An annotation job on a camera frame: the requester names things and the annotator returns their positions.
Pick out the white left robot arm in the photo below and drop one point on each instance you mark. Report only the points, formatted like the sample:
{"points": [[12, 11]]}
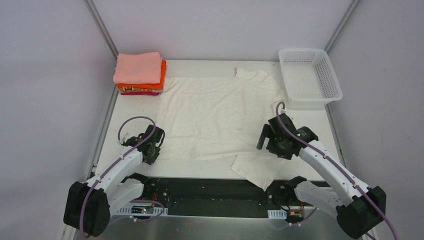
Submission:
{"points": [[91, 204]]}

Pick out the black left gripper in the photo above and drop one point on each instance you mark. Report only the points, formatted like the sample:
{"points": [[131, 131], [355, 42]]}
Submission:
{"points": [[154, 149]]}

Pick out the magenta folded t shirt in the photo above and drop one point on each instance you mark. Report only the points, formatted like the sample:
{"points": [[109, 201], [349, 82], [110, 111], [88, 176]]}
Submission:
{"points": [[140, 93]]}

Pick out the white plastic basket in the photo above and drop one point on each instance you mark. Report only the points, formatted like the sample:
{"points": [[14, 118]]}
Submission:
{"points": [[309, 79]]}

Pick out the right white cable duct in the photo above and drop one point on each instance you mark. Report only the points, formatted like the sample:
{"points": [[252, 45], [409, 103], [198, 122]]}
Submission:
{"points": [[279, 214]]}

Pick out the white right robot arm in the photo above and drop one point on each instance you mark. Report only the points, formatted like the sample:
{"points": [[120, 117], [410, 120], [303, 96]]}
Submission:
{"points": [[356, 207]]}

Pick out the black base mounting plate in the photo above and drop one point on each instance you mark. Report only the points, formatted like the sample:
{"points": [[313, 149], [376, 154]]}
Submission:
{"points": [[229, 198]]}

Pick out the aluminium frame rail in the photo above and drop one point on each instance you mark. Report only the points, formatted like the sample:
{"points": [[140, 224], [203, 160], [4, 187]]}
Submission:
{"points": [[291, 186]]}

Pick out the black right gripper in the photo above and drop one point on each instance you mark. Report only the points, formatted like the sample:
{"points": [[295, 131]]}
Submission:
{"points": [[269, 138]]}

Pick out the left white cable duct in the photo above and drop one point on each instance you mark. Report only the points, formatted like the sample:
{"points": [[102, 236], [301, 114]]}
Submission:
{"points": [[141, 210]]}

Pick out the pink folded t shirt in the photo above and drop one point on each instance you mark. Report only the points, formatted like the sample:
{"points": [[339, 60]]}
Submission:
{"points": [[142, 68]]}

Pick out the cream white t shirt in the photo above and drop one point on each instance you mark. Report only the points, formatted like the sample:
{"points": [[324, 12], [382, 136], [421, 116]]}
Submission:
{"points": [[212, 118]]}

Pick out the white cable duct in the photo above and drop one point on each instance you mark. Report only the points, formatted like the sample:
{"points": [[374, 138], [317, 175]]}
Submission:
{"points": [[279, 214], [141, 210]]}

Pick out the brown patterned folded t shirt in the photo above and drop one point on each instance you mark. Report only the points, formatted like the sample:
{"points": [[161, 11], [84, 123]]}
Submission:
{"points": [[123, 89]]}

